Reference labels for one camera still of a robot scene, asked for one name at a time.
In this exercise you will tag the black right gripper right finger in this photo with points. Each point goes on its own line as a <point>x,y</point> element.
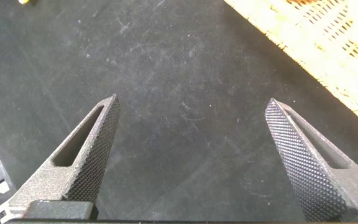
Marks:
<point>322,174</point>

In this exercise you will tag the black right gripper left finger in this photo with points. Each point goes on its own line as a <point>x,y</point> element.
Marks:
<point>73,168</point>

